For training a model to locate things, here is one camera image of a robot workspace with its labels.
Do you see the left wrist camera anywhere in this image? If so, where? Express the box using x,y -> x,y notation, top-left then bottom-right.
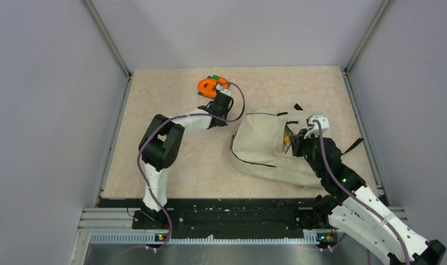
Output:
215,84 -> 231,97

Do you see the aluminium frame rail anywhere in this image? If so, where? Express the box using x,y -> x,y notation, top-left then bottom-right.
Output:
76,1 -> 132,215
342,1 -> 394,206

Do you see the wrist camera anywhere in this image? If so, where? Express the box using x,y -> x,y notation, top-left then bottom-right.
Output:
304,114 -> 330,139
215,84 -> 231,97

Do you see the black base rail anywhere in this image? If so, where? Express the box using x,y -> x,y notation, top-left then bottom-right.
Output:
99,197 -> 389,242

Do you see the orange plastic toy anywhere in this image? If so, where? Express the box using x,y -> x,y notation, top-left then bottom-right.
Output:
197,76 -> 227,99

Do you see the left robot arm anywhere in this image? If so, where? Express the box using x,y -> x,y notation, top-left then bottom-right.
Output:
139,91 -> 234,228

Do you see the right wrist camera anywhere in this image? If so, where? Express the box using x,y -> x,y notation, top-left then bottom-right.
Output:
304,114 -> 330,139

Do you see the cream canvas backpack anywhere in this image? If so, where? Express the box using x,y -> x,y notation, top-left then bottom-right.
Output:
230,109 -> 365,189

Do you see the aluminium frame rail left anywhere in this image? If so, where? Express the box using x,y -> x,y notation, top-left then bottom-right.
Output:
76,1 -> 132,215

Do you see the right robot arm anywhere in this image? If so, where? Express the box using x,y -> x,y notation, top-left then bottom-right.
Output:
284,134 -> 446,264

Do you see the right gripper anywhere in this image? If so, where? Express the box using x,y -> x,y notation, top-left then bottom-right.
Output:
290,128 -> 324,178

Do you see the aluminium frame rail right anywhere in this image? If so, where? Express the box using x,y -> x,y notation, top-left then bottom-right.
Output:
342,1 -> 394,206

